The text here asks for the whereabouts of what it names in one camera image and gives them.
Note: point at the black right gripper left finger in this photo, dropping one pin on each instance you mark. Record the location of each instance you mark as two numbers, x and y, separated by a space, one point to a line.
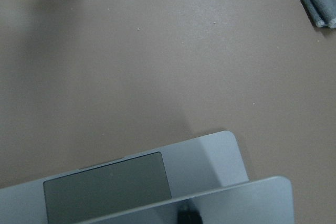
183 215

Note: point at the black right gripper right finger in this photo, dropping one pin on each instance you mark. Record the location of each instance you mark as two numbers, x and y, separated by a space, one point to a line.
195 217

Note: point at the grey laptop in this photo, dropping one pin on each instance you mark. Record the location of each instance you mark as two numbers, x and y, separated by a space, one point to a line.
206 173

